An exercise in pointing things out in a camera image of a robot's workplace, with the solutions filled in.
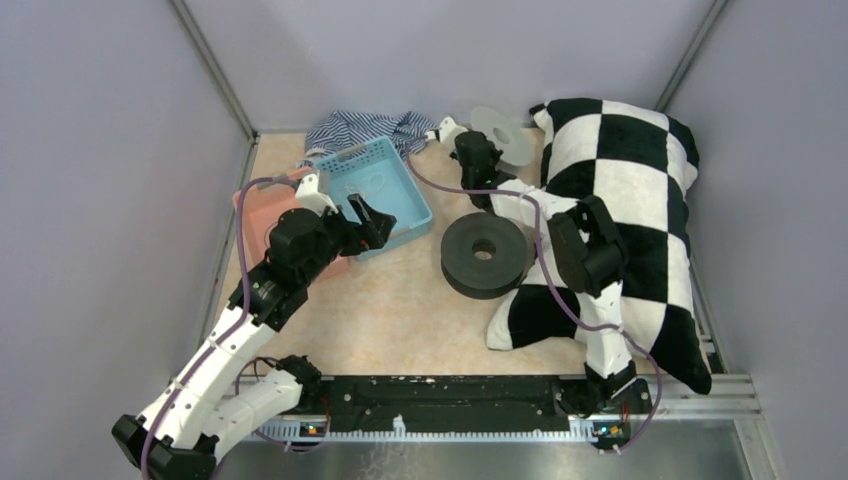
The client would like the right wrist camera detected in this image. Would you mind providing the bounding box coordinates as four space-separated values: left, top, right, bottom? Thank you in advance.
425 116 469 149

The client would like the blue white striped cloth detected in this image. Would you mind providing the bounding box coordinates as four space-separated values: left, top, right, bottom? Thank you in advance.
296 110 438 168

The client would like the black cable spool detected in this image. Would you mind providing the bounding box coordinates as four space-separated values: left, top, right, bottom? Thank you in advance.
440 212 529 300

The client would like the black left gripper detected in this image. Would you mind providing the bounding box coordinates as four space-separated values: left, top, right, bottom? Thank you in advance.
299 193 396 284

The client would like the pink perforated plastic basket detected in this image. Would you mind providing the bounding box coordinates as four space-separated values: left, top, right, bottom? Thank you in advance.
240 167 316 270

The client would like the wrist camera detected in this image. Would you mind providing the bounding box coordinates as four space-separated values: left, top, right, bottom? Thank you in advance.
295 170 338 216
425 116 469 149

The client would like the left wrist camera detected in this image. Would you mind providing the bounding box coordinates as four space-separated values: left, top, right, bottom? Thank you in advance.
295 170 338 216

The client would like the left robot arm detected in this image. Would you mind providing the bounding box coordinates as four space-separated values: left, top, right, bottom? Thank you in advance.
112 194 396 479

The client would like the black white checkered pillow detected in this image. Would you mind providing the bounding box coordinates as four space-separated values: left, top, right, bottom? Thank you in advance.
489 98 712 394

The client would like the blue perforated plastic basket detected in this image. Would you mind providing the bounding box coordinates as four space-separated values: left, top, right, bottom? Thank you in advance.
313 136 433 261

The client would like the grey cable spool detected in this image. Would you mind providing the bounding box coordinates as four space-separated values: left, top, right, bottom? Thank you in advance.
470 106 535 167

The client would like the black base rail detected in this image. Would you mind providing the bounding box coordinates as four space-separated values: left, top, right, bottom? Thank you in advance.
258 374 654 436

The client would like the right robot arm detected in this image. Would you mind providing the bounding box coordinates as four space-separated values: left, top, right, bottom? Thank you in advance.
451 131 636 412

